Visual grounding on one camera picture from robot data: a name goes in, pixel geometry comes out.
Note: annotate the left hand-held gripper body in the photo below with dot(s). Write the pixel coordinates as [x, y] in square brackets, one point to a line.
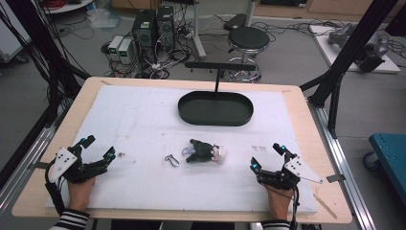
[63, 159]

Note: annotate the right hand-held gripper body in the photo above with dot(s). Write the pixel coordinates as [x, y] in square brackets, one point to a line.
[281, 179]

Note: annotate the black oval tray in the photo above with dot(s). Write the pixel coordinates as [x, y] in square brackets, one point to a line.
[215, 110]

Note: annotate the person's right hand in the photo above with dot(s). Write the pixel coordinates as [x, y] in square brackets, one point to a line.
[279, 202]

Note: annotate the person's left hand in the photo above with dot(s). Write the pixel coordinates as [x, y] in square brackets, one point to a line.
[79, 193]

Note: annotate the grey tape strip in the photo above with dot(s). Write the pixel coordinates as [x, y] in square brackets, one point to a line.
[335, 178]
[38, 165]

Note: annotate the thin wooden stick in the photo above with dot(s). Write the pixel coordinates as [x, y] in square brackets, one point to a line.
[325, 206]

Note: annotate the wooden table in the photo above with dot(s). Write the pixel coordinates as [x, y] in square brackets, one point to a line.
[86, 86]

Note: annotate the white foam board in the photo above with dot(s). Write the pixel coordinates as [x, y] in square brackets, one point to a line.
[159, 185]

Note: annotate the white power supply unit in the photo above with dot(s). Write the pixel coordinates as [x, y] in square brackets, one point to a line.
[115, 46]
[125, 51]

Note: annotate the blue cart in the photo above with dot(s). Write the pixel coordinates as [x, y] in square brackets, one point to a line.
[391, 159]

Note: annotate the black round stool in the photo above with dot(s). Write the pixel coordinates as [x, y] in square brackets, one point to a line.
[249, 39]

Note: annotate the large black computer tower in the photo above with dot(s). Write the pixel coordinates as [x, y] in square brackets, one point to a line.
[144, 33]

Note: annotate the clear plastic bag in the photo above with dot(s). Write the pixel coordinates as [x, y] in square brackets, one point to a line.
[103, 17]

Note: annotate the grey machine on board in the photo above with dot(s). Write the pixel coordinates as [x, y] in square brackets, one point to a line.
[373, 51]

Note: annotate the black flat box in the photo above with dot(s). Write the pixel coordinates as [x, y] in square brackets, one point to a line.
[235, 21]

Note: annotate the white floor board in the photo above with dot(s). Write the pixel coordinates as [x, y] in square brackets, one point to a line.
[387, 65]

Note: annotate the small black computer tower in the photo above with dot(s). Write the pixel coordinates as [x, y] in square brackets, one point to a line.
[166, 27]

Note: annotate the white desk leg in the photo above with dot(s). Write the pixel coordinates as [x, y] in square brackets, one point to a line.
[198, 28]

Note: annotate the aluminium rail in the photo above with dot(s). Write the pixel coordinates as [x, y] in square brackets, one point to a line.
[344, 179]
[19, 179]

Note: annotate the black metal frame stand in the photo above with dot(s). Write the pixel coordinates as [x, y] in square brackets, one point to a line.
[351, 48]
[28, 38]

